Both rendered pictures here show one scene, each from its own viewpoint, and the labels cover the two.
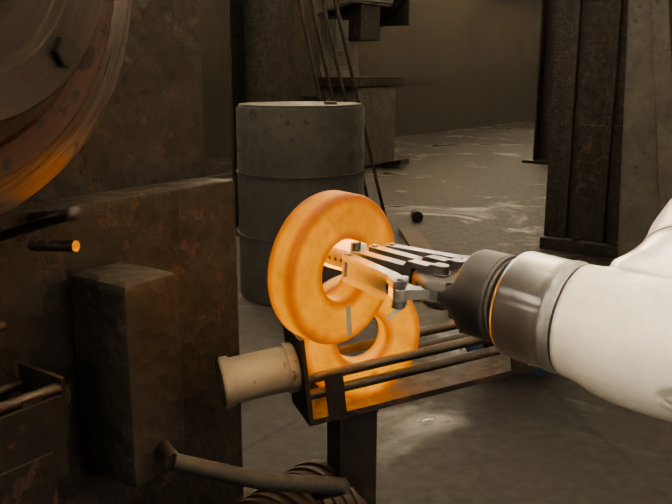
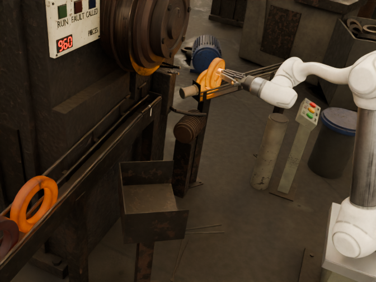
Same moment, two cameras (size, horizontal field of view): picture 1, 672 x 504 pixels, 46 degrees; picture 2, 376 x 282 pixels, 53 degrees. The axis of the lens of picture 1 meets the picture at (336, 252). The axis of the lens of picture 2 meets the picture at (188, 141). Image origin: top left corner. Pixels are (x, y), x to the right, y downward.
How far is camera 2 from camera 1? 122 cm
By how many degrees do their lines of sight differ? 27
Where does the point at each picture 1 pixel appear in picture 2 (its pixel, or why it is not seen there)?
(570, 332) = (264, 93)
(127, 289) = (170, 75)
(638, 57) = not seen: outside the picture
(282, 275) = (209, 76)
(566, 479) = (227, 109)
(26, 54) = (178, 41)
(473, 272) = (248, 80)
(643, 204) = (253, 15)
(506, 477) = (211, 109)
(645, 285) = (276, 86)
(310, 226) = (215, 67)
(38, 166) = not seen: hidden behind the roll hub
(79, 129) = not seen: hidden behind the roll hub
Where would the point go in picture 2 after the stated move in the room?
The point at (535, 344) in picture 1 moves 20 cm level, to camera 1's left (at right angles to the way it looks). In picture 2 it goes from (258, 93) to (217, 93)
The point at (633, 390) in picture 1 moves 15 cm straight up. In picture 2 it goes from (272, 102) to (281, 72)
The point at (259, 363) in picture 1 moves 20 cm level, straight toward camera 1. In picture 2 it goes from (191, 89) to (204, 108)
